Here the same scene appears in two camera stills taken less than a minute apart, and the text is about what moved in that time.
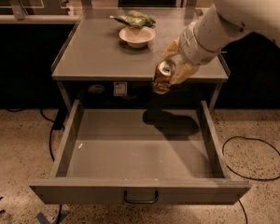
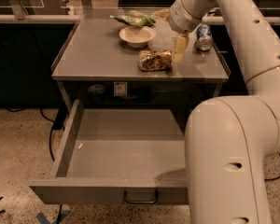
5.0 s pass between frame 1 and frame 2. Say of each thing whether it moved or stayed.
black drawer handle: stayed
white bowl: stayed
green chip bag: stayed
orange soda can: moved
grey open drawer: stayed
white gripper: moved
